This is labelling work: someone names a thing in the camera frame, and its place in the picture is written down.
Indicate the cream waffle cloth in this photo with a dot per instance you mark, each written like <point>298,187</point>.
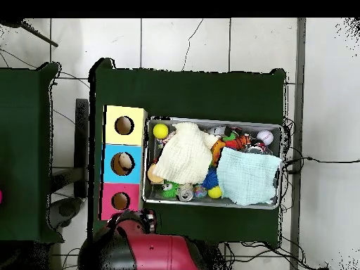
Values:
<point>185,154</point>

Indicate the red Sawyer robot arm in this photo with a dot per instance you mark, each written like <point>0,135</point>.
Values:
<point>163,253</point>

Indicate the wooden box with three holes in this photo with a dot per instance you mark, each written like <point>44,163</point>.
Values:
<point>132,174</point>

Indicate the large yellow ball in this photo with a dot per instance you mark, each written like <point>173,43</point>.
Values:
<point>160,131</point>

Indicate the toy burger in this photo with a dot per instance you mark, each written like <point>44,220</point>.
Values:
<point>152,175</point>

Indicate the green spiky ball with eyes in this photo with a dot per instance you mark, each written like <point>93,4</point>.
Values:
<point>170,190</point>

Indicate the blue spiky ball with eyes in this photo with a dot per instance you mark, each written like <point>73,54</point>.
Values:
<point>210,180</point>

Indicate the crushed printed soda can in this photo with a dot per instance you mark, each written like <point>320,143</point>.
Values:
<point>185,193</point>

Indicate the small globe ball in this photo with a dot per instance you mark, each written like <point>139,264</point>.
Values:
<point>200,191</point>

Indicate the small yellow ball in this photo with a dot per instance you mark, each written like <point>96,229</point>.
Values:
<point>215,192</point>

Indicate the beige ball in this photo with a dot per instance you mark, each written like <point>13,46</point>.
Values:
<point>125,161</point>

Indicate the dark green table cloth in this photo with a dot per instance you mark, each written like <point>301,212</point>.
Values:
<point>197,95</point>

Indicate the light blue waffle cloth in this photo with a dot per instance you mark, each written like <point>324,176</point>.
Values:
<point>247,177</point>

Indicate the white baseball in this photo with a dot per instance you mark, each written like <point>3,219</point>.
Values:
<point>265,137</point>

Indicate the neighbouring green covered table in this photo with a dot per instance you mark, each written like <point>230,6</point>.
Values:
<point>22,140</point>

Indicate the black tripod leg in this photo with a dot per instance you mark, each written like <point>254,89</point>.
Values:
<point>39,36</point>

